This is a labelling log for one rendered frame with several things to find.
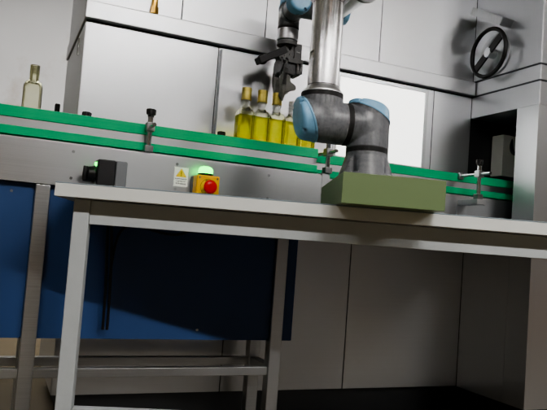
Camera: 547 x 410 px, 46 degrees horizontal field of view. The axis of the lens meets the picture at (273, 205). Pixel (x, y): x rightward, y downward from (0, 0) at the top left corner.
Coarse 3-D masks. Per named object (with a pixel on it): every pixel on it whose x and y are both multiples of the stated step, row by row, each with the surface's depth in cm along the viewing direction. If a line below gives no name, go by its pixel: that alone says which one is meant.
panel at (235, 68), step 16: (224, 64) 228; (240, 64) 230; (272, 64) 235; (224, 80) 227; (240, 80) 230; (256, 80) 232; (304, 80) 240; (368, 80) 252; (224, 96) 227; (240, 96) 230; (256, 96) 232; (272, 96) 235; (288, 96) 237; (224, 112) 227; (224, 128) 227; (320, 144) 242
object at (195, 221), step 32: (96, 224) 160; (128, 224) 160; (160, 224) 161; (192, 224) 162; (224, 224) 163; (256, 224) 164; (288, 224) 165; (320, 224) 166; (352, 224) 168; (384, 224) 169; (544, 256) 173; (64, 320) 157; (64, 352) 157; (64, 384) 156
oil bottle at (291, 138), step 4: (288, 116) 222; (288, 120) 221; (292, 120) 221; (288, 124) 221; (292, 124) 221; (288, 128) 221; (292, 128) 221; (288, 132) 220; (292, 132) 221; (288, 136) 220; (292, 136) 221; (296, 136) 222; (284, 140) 221; (288, 140) 220; (292, 140) 221; (296, 140) 222; (288, 144) 220; (292, 144) 221; (296, 144) 222
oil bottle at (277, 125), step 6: (270, 114) 220; (276, 114) 219; (276, 120) 219; (282, 120) 220; (270, 126) 219; (276, 126) 219; (282, 126) 220; (270, 132) 218; (276, 132) 219; (282, 132) 220; (270, 138) 218; (276, 138) 219; (282, 138) 220
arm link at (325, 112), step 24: (312, 0) 176; (336, 0) 172; (312, 24) 175; (336, 24) 172; (312, 48) 173; (336, 48) 172; (312, 72) 172; (336, 72) 172; (312, 96) 169; (336, 96) 169; (312, 120) 167; (336, 120) 168; (336, 144) 174
